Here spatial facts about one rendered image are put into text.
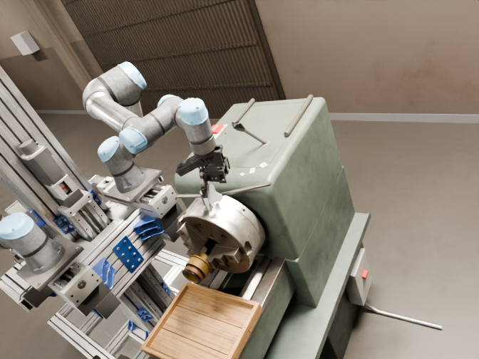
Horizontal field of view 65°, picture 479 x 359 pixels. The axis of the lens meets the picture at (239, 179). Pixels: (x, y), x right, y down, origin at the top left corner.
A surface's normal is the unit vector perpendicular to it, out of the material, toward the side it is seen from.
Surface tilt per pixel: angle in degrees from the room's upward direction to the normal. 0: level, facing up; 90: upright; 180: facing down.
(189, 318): 0
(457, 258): 0
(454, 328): 0
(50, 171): 90
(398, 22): 90
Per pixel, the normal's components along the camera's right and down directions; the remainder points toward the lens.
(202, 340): -0.35, -0.76
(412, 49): -0.55, 0.65
